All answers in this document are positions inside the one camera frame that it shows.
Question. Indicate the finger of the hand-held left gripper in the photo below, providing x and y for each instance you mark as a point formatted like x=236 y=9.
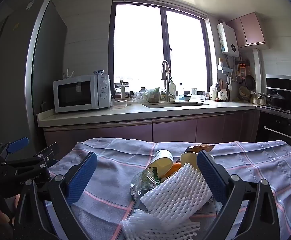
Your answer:
x=16 y=145
x=45 y=153

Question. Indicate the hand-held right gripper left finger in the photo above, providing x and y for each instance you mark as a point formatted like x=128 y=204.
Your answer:
x=81 y=177

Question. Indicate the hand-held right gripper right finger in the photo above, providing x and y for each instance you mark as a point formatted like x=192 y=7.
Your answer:
x=210 y=177

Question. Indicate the gold snack bag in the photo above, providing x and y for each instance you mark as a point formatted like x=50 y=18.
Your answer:
x=200 y=148

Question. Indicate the orange peel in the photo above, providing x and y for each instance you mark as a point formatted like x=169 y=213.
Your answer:
x=176 y=167

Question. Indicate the white foam fruit net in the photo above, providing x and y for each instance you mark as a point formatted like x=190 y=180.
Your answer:
x=177 y=192

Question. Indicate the white paper cup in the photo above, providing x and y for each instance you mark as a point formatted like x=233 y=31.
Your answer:
x=161 y=162

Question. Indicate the green clear snack wrapper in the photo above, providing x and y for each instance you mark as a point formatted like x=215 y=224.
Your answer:
x=143 y=183

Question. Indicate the pale yellow fruit piece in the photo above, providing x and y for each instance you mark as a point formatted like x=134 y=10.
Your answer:
x=189 y=158

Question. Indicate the grey checked cloth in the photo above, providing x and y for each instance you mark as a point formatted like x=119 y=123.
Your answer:
x=115 y=170

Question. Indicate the grey round disc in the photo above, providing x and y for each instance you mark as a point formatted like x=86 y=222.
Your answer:
x=44 y=105

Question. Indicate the white microwave oven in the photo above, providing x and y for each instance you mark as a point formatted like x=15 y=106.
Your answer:
x=73 y=95

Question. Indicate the grey refrigerator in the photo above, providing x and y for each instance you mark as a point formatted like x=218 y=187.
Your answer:
x=23 y=67

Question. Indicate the pink kitchen counter cabinet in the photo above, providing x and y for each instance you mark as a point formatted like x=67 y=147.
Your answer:
x=135 y=130

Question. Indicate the crumpled white tissue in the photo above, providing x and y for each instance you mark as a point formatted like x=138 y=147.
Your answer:
x=155 y=226

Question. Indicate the steel sink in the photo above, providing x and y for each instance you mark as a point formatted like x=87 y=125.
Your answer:
x=175 y=104

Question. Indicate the clear plastic container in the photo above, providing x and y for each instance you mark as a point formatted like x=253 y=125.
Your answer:
x=119 y=104

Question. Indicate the white dotted utensil holder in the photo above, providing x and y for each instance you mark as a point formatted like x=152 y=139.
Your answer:
x=222 y=95

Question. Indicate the small white figurine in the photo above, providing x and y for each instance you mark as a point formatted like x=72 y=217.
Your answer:
x=68 y=73

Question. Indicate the black built-in oven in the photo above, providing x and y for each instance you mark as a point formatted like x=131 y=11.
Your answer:
x=280 y=130

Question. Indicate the stack of bowls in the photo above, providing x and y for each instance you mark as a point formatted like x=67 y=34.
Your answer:
x=244 y=93

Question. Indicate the white soap bottle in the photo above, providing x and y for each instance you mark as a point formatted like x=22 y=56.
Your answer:
x=172 y=90

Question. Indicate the blue patterned bowl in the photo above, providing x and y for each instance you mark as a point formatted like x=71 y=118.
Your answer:
x=99 y=72

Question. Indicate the steel kitchen faucet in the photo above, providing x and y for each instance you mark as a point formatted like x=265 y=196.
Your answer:
x=167 y=90

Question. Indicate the black cooking pot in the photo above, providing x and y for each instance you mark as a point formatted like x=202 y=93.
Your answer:
x=272 y=99

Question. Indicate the clear bag of vegetables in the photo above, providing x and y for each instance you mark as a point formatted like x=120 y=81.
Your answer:
x=150 y=95

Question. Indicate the black frying pan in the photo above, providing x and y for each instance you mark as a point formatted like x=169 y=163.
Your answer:
x=250 y=81

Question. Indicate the brown rag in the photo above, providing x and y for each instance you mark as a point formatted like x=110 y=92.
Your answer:
x=164 y=71

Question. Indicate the white water heater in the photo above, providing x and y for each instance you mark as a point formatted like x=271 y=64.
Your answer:
x=227 y=38

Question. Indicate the dark framed window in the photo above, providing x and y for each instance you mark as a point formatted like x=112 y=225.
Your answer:
x=138 y=42

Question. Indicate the white wall shelf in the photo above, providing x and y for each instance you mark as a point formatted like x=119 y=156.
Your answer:
x=224 y=68

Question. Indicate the pink wall cabinet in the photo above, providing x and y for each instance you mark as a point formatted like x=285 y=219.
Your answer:
x=250 y=30

